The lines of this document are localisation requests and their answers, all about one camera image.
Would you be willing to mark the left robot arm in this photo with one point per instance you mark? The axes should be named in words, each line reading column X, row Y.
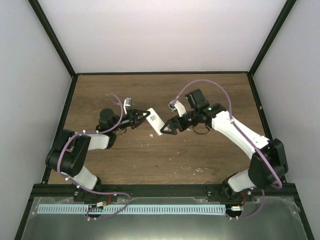
column 69, row 151

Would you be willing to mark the white remote control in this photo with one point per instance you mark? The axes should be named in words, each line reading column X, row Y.
column 155, row 121

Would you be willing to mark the light blue slotted cable duct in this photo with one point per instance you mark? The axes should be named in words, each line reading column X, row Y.
column 133, row 209

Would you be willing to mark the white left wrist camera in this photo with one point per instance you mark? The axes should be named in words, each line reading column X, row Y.
column 127, row 105

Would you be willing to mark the grey metal front plate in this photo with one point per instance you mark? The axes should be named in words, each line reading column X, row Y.
column 267, row 218

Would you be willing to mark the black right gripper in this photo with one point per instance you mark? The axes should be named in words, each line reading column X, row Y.
column 173, row 132

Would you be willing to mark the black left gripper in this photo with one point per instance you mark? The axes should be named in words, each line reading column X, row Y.
column 132, row 115

